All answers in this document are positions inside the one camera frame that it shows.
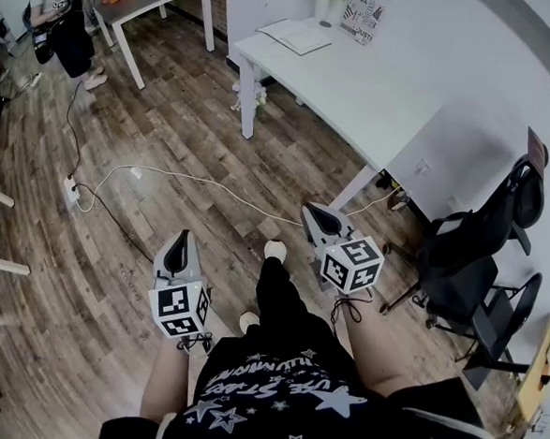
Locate light wooden table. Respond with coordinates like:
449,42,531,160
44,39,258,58
515,309,550,424

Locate short white cable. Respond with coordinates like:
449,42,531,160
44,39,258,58
346,183,404,223

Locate black white printed box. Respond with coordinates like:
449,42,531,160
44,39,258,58
337,0,387,49

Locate person's black star-print shirt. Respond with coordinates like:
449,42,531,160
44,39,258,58
97,326,505,439

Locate black folding chair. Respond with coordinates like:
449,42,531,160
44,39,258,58
452,265,545,395

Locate person's left forearm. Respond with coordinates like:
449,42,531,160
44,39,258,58
138,333,194,425

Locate small artificial flower bunch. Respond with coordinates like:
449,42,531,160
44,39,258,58
229,80,271,117

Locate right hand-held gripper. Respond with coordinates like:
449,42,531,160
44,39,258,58
295,202,390,299

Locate person's black trousers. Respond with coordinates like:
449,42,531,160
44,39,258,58
206,250,365,375

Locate person's right forearm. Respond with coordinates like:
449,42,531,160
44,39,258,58
336,296,422,402

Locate brown card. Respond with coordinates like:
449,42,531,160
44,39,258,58
523,126,550,179

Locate white vase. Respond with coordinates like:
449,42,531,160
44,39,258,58
312,0,348,27

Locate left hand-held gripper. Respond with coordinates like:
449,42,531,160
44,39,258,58
144,227,216,343

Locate thin black cable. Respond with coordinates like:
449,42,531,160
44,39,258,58
70,183,162,264
61,79,87,181

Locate black mesh office chair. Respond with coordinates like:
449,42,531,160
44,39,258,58
377,143,550,337

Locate black wrist cord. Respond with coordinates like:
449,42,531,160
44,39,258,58
176,329,216,357
328,292,375,337

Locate long white cable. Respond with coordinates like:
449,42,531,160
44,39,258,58
74,161,308,230

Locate white power strip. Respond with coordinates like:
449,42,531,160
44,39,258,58
61,175,82,210

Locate person's white shoe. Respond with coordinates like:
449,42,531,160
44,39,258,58
238,310,262,339
262,239,289,265

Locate dark green notebook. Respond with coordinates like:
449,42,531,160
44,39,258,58
254,16,334,59

